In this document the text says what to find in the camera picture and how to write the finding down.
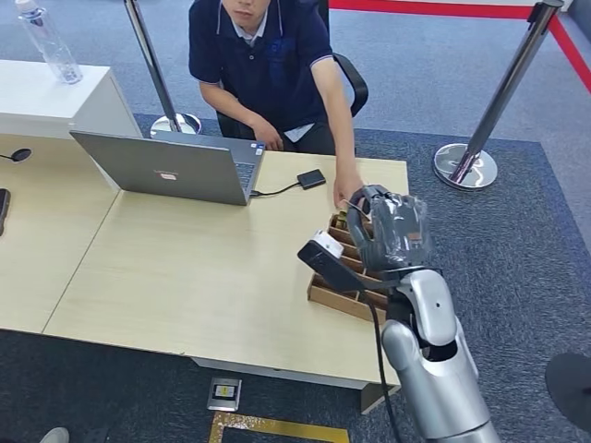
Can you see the clear plastic water bottle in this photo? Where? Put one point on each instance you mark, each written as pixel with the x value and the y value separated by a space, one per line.
pixel 50 46

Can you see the person's left hand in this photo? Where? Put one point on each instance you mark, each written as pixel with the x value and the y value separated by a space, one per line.
pixel 346 186

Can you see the red barrier belt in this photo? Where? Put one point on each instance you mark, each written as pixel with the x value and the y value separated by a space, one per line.
pixel 434 7
pixel 572 52

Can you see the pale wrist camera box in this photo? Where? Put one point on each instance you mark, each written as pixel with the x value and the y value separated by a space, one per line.
pixel 328 244

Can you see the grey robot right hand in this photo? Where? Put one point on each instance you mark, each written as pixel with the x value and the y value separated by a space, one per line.
pixel 392 232

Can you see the person's right hand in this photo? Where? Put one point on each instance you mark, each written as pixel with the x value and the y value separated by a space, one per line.
pixel 268 131

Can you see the black round base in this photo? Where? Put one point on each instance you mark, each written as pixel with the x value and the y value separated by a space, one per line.
pixel 570 388

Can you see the person's left forearm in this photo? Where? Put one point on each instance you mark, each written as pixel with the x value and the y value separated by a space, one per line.
pixel 341 128

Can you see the white cabinet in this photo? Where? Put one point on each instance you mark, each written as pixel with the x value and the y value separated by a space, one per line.
pixel 37 98

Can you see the brown cardboard card holder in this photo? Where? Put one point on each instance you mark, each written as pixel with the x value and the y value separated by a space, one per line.
pixel 332 296

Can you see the metal floor socket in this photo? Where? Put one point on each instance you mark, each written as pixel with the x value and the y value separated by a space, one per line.
pixel 223 393

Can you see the black external drive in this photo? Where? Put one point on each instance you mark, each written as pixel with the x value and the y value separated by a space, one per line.
pixel 311 179

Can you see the grey laptop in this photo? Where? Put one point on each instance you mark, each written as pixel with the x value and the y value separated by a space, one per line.
pixel 161 165

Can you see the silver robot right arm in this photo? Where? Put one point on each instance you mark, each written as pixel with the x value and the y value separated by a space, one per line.
pixel 443 379

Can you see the white card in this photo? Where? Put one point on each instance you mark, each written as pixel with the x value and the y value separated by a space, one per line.
pixel 358 210

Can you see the yellow floor tape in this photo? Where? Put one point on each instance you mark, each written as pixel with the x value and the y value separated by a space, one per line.
pixel 277 427

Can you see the chrome stanchion post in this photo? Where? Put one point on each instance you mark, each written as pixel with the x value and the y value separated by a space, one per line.
pixel 498 104
pixel 155 67

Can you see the black camera bracket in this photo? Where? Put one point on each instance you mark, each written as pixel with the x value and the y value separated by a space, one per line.
pixel 332 272

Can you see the black desk device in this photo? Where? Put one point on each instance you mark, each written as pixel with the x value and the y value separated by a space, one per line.
pixel 4 211

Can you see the person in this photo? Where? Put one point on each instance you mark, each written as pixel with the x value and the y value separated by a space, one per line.
pixel 277 61

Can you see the person's right forearm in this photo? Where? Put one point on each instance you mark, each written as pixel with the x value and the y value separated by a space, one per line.
pixel 226 104

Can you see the black office chair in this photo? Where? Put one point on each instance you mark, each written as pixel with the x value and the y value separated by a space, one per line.
pixel 358 85

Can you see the grey shoe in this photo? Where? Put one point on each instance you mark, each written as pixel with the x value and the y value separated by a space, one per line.
pixel 55 436

